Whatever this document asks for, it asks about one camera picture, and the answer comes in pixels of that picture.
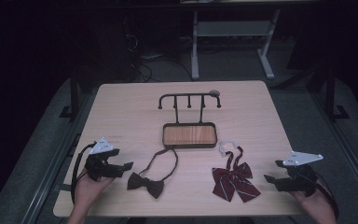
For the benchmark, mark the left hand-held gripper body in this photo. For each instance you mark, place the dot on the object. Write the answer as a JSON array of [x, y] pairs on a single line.
[[101, 168]]

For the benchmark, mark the black metal stand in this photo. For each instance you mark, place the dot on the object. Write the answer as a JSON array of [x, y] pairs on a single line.
[[73, 99], [331, 93]]

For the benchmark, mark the metal floor rail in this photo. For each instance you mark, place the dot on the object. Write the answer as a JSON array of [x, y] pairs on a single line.
[[345, 146], [48, 174]]

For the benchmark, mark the person's left hand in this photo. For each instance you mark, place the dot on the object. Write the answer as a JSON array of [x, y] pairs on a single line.
[[87, 191]]

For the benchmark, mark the black hook rack wooden tray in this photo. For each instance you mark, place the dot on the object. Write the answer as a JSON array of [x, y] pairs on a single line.
[[189, 135]]

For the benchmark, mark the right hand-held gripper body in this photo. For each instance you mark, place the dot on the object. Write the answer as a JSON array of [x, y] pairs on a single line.
[[300, 180]]

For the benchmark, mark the black bow tie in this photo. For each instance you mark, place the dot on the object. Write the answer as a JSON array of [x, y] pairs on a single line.
[[149, 185]]

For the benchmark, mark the white metal desk frame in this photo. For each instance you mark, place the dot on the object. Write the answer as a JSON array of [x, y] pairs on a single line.
[[233, 28]]

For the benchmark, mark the person's right hand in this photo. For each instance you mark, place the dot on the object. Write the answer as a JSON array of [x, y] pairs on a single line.
[[317, 202]]

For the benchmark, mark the dark red striped bow tie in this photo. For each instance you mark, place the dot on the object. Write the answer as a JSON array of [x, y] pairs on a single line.
[[234, 180]]

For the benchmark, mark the small grey round disc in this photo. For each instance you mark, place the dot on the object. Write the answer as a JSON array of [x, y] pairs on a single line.
[[214, 92]]

